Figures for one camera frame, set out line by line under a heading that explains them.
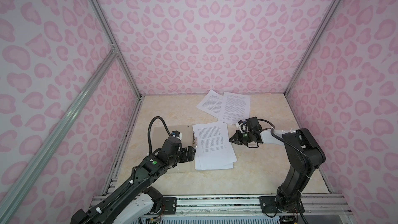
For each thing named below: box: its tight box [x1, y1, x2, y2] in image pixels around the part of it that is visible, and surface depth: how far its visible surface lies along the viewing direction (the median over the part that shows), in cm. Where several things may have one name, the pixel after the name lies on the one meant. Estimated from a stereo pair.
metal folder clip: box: [192, 130, 198, 149], surface depth 95 cm
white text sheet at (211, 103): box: [195, 89, 224, 119], surface depth 116 cm
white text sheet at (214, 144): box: [192, 120, 238, 171], surface depth 95 cm
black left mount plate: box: [162, 197, 177, 215], surface depth 75 cm
